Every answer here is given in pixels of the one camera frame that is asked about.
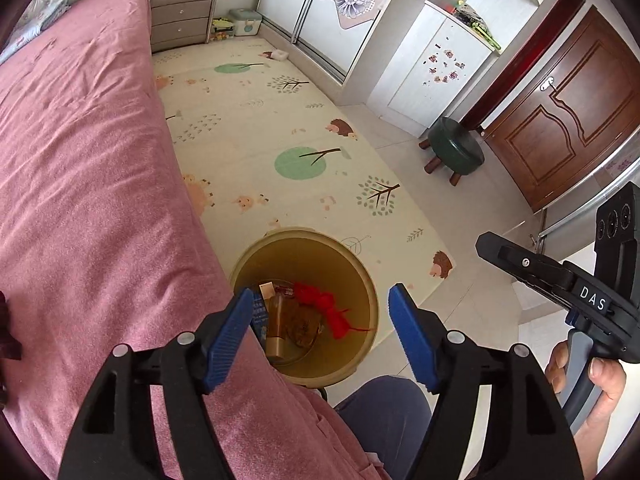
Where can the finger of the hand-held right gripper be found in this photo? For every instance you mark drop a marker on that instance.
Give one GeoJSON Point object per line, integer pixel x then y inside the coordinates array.
{"type": "Point", "coordinates": [525, 265]}

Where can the blue cardboard box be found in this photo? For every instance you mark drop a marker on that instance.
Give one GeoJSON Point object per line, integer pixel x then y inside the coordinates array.
{"type": "Point", "coordinates": [259, 316]}

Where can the green padded wooden stool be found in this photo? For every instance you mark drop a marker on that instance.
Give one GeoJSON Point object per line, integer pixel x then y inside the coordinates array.
{"type": "Point", "coordinates": [457, 142]}

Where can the yellow toys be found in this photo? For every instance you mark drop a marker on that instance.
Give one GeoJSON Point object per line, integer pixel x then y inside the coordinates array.
{"type": "Point", "coordinates": [222, 30]}

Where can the white cabinet with stickers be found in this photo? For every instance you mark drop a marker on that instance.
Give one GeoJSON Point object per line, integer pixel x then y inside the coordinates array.
{"type": "Point", "coordinates": [425, 75]}

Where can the red cloth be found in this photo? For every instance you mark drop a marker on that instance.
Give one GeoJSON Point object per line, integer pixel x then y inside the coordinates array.
{"type": "Point", "coordinates": [325, 307]}

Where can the brown wooden door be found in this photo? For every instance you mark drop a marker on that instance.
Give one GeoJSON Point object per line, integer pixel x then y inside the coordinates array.
{"type": "Point", "coordinates": [575, 125]}

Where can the person's grey trouser leg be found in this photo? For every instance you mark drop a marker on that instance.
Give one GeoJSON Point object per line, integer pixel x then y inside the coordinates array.
{"type": "Point", "coordinates": [380, 420]}

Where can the bed with pink sheet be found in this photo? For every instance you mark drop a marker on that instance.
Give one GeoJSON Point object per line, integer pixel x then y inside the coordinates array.
{"type": "Point", "coordinates": [90, 185]}

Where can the folded light blue blanket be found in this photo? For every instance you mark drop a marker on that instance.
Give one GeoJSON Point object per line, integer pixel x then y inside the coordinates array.
{"type": "Point", "coordinates": [47, 15]}

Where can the beige plastic waste bin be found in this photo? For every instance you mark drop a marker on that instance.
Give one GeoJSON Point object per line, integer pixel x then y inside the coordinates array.
{"type": "Point", "coordinates": [350, 280]}

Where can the white floral sliding wardrobe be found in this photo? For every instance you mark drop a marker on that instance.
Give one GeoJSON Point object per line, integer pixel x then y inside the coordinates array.
{"type": "Point", "coordinates": [310, 15]}

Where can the cream animal print play mat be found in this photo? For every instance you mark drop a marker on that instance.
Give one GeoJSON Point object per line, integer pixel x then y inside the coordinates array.
{"type": "Point", "coordinates": [250, 125]}

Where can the grey nightstand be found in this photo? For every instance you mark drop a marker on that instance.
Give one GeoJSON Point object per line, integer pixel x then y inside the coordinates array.
{"type": "Point", "coordinates": [180, 20]}

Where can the small white toy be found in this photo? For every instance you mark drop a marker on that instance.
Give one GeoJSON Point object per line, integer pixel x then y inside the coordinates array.
{"type": "Point", "coordinates": [276, 55]}

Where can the light green storage box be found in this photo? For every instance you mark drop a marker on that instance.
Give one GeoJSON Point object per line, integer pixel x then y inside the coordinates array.
{"type": "Point", "coordinates": [246, 22]}

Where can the green toys on cabinet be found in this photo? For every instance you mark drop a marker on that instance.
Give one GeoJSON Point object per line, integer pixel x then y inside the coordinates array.
{"type": "Point", "coordinates": [475, 22]}

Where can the gold bottle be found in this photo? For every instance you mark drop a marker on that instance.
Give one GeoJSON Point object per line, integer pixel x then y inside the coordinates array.
{"type": "Point", "coordinates": [277, 332]}

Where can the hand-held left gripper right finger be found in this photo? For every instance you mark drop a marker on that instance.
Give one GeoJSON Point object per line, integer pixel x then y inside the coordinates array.
{"type": "Point", "coordinates": [412, 335]}

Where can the grey metal rail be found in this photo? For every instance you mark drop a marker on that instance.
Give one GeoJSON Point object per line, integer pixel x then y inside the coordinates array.
{"type": "Point", "coordinates": [585, 200]}

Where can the person's right hand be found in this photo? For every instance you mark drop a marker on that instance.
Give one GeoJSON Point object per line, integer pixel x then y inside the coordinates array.
{"type": "Point", "coordinates": [607, 380]}

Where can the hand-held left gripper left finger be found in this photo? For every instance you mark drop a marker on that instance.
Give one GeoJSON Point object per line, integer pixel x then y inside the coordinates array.
{"type": "Point", "coordinates": [227, 340]}

